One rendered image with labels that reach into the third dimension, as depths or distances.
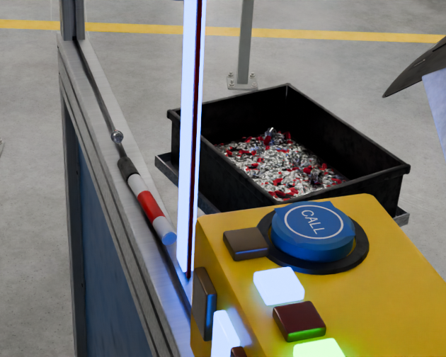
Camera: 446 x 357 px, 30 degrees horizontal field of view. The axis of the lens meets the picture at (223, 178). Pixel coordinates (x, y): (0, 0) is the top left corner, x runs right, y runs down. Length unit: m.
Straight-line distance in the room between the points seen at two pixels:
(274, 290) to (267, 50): 3.00
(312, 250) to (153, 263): 0.36
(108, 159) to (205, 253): 0.48
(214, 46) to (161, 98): 0.51
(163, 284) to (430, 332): 0.38
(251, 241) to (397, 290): 0.07
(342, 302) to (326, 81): 2.78
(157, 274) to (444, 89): 0.29
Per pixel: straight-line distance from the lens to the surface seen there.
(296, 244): 0.39
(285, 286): 0.37
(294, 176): 0.92
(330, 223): 0.40
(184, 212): 0.68
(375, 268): 0.40
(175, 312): 0.68
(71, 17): 1.15
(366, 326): 0.37
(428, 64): 0.91
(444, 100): 0.75
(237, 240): 0.39
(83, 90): 1.02
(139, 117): 2.80
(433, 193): 2.55
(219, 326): 0.38
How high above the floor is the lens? 1.31
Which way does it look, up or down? 32 degrees down
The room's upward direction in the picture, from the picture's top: 4 degrees clockwise
